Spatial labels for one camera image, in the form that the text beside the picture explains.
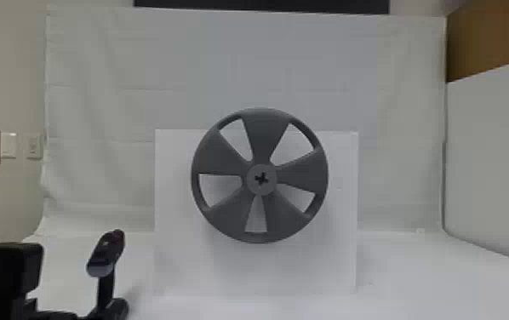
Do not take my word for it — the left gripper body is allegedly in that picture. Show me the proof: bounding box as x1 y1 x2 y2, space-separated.
22 297 80 320

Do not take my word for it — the drill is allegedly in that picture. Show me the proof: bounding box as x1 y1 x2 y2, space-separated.
84 228 131 320

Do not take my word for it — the grey wheel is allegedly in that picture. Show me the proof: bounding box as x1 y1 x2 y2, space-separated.
190 106 329 244

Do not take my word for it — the white panel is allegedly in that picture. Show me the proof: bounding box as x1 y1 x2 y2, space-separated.
443 54 509 269
154 129 359 294

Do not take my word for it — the brown wooden cupboard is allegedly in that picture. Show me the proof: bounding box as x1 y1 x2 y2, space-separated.
445 0 509 83

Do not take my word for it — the white wall switch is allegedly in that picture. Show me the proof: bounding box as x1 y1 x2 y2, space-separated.
0 132 18 160
26 132 43 161

